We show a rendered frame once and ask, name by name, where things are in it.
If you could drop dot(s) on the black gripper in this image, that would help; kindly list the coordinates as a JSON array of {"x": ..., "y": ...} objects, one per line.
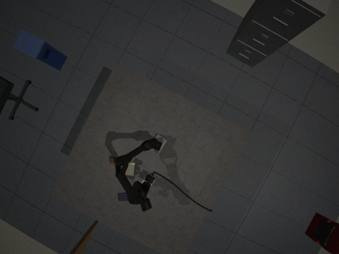
[{"x": 149, "y": 180}]

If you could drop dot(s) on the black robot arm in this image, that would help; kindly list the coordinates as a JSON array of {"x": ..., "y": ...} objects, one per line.
[{"x": 135, "y": 197}]

